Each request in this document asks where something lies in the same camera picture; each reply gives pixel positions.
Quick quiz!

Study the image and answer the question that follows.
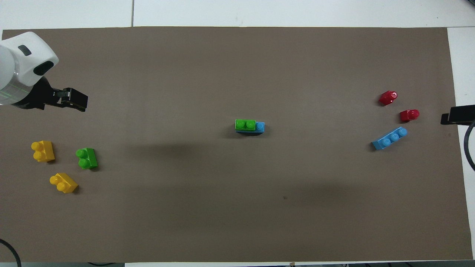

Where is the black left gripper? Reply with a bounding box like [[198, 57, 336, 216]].
[[11, 76, 89, 112]]

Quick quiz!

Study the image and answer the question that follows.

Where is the blue three-stud toy brick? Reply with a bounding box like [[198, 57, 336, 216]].
[[236, 122, 265, 134], [371, 126, 408, 151]]

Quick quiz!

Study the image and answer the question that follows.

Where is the red one-stud toy brick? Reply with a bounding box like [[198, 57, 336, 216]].
[[399, 109, 420, 122], [378, 90, 398, 106]]

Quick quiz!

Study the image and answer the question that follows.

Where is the yellow two-stud toy brick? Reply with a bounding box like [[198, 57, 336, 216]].
[[49, 173, 79, 194], [31, 141, 55, 163]]

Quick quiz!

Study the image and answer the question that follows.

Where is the brown table mat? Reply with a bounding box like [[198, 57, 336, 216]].
[[0, 27, 474, 263]]

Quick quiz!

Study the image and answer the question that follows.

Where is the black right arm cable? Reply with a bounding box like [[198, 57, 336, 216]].
[[464, 121, 475, 171]]

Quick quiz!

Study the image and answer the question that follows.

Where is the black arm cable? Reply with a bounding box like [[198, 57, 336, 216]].
[[464, 121, 475, 171], [0, 238, 22, 267]]

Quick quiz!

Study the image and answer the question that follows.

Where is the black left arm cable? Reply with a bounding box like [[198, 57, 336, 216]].
[[0, 238, 22, 267]]

